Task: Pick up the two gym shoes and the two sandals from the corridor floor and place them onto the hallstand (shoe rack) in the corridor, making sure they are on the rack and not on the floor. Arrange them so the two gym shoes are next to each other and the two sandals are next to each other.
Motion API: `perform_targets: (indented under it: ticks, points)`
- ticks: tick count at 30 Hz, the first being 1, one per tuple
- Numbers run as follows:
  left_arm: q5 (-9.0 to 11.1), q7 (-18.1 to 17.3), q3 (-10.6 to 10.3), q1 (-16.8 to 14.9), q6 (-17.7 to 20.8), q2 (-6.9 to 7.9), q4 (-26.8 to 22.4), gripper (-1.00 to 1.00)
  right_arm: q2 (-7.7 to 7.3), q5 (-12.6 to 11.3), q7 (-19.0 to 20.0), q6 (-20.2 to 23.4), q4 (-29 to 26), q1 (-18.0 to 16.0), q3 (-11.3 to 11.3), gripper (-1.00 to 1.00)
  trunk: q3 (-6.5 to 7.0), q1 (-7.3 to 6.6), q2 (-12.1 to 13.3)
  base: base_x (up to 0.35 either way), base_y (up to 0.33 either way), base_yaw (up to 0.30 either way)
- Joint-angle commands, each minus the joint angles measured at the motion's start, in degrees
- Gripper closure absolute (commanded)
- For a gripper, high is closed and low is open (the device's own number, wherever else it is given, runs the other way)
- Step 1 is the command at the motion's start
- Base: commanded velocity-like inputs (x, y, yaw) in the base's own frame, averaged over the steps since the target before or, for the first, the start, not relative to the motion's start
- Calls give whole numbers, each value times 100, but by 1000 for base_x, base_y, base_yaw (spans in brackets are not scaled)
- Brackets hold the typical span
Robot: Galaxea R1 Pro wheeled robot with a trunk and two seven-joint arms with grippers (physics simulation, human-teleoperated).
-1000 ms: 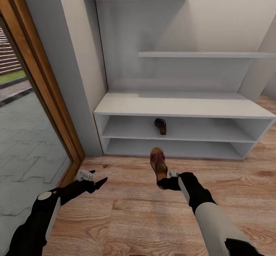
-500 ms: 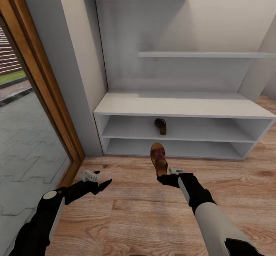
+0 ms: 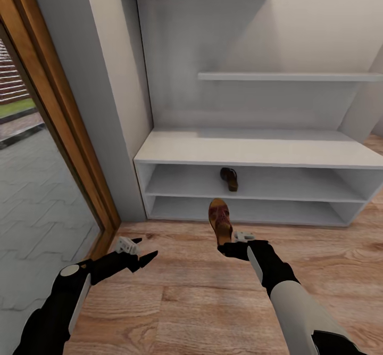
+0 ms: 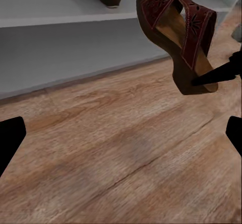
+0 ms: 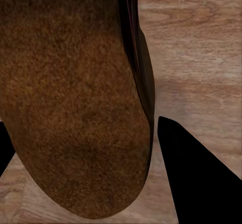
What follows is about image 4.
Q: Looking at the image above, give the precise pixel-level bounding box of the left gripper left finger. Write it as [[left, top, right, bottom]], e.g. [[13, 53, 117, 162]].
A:
[[0, 116, 26, 176]]

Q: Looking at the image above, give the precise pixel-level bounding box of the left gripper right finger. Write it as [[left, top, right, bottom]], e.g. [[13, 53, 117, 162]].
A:
[[226, 116, 242, 157]]

